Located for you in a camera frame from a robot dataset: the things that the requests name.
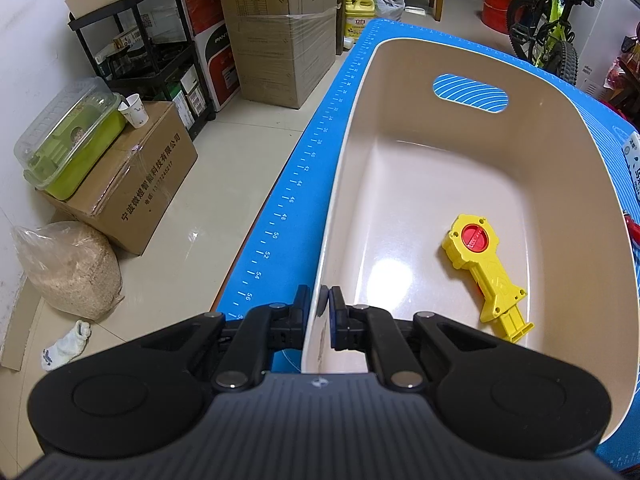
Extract large taped cardboard box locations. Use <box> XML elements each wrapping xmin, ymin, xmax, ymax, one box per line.
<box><xmin>232</xmin><ymin>0</ymin><xmax>337</xmax><ymax>109</ymax></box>

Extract white paper cup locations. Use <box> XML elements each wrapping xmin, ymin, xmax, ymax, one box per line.
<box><xmin>118</xmin><ymin>94</ymin><xmax>147</xmax><ymax>128</ymax></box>

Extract white sock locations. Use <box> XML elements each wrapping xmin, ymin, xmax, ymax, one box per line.
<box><xmin>41</xmin><ymin>320</ymin><xmax>93</xmax><ymax>372</ymax></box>

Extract cardboard box black print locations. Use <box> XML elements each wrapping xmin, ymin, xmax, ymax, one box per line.
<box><xmin>42</xmin><ymin>101</ymin><xmax>199</xmax><ymax>257</ymax></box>

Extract white appliance box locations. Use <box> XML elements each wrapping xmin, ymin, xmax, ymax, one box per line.
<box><xmin>194</xmin><ymin>22</ymin><xmax>241</xmax><ymax>113</ymax></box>

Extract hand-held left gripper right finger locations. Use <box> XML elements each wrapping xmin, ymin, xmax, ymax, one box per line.
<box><xmin>314</xmin><ymin>285</ymin><xmax>507</xmax><ymax>394</ymax></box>

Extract green and black bicycle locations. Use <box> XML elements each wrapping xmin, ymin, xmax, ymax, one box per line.
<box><xmin>506</xmin><ymin>0</ymin><xmax>596</xmax><ymax>86</ymax></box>

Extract red gift bags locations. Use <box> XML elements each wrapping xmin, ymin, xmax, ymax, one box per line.
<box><xmin>602</xmin><ymin>35</ymin><xmax>640</xmax><ymax>126</ymax></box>

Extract black shelf cart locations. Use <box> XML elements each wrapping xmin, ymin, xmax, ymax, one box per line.
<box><xmin>67</xmin><ymin>0</ymin><xmax>217</xmax><ymax>136</ymax></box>

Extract white tissue box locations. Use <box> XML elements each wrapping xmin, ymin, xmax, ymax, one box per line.
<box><xmin>621</xmin><ymin>130</ymin><xmax>640</xmax><ymax>186</ymax></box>

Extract blue silicone baking mat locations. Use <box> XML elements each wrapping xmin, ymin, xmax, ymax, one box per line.
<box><xmin>210</xmin><ymin>19</ymin><xmax>640</xmax><ymax>480</ymax></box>

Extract translucent plastic bag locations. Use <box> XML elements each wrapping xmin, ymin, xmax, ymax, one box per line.
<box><xmin>372</xmin><ymin>0</ymin><xmax>407</xmax><ymax>23</ymax></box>

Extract yellow detergent bottle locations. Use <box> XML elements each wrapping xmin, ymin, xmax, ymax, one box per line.
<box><xmin>344</xmin><ymin>0</ymin><xmax>378</xmax><ymax>41</ymax></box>

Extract green container clear lid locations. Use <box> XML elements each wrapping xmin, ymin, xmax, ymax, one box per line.
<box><xmin>13</xmin><ymin>77</ymin><xmax>127</xmax><ymax>204</ymax></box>

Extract yellow toy launcher red dial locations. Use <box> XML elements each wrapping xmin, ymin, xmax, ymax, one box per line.
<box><xmin>442</xmin><ymin>213</ymin><xmax>536</xmax><ymax>343</ymax></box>

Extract stack of small boxes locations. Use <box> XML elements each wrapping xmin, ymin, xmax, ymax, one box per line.
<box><xmin>170</xmin><ymin>62</ymin><xmax>211</xmax><ymax>133</ymax></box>

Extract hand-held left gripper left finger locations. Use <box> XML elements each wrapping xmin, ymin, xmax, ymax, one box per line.
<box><xmin>127</xmin><ymin>285</ymin><xmax>311</xmax><ymax>394</ymax></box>

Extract beige plastic basket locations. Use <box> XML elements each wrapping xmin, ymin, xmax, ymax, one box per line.
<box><xmin>300</xmin><ymin>35</ymin><xmax>640</xmax><ymax>448</ymax></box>

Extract bag of wood shavings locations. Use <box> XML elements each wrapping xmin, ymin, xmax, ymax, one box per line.
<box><xmin>12</xmin><ymin>221</ymin><xmax>124</xmax><ymax>322</ymax></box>

